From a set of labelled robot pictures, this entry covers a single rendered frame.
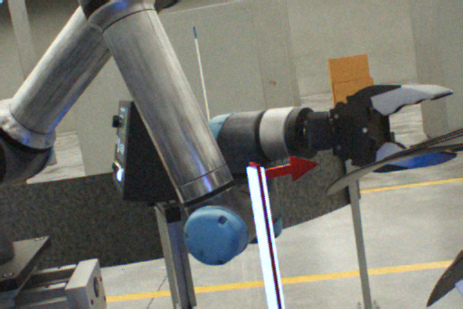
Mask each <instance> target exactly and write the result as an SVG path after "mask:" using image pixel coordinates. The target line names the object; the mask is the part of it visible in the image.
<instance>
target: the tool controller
mask: <svg viewBox="0 0 463 309"><path fill-rule="evenodd" d="M112 126H113V127H115V128H116V129H117V135H116V144H115V160H117V161H118V165H121V168H123V178H122V183H121V182H120V180H119V179H118V177H117V176H116V175H115V172H113V182H114V183H115V186H116V187H117V189H118V193H119V194H120V196H121V197H122V200H124V201H139V202H146V206H147V207H155V206H156V203H160V202H164V201H165V202H166V203H168V201H176V202H177V203H178V202H179V201H180V199H179V197H178V194H177V193H176V191H175V187H174V186H173V184H172V183H171V179H170V177H169V175H168V174H167V171H166V169H165V168H164V164H163V162H162V161H161V158H160V156H159V154H158V152H157V150H156V148H155V146H154V142H153V140H152V139H151V137H150V134H149V133H148V132H147V129H146V126H145V124H144V123H143V119H142V117H141V116H140V115H139V112H138V110H137V108H136V104H135V102H134V101H133V100H124V99H122V100H120V101H119V102H118V116H113V118H112ZM118 133H120V134H121V135H120V144H119V152H118ZM117 153H118V156H117Z"/></svg>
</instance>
